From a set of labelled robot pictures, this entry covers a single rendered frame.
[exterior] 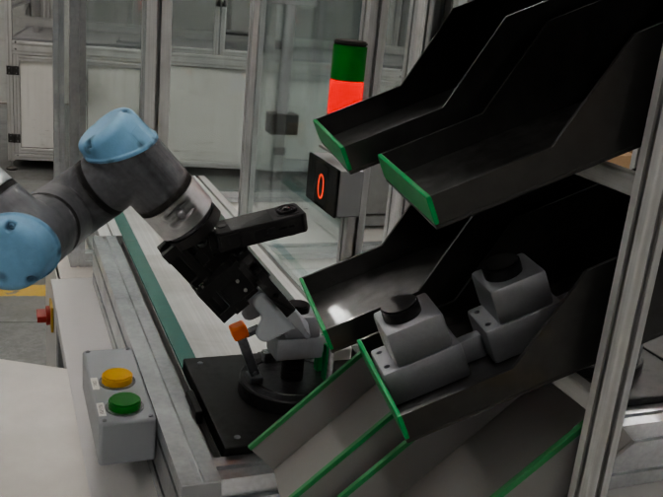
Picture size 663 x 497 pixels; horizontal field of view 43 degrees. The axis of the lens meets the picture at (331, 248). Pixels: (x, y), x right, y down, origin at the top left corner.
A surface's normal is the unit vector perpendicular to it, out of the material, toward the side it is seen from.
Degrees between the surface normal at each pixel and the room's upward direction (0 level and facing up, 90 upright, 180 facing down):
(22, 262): 89
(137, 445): 90
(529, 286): 90
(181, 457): 0
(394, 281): 25
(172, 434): 0
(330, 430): 45
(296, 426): 90
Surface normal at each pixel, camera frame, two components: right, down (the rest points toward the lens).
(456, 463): -0.63, -0.69
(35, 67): 0.22, 0.33
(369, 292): -0.33, -0.87
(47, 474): 0.09, -0.95
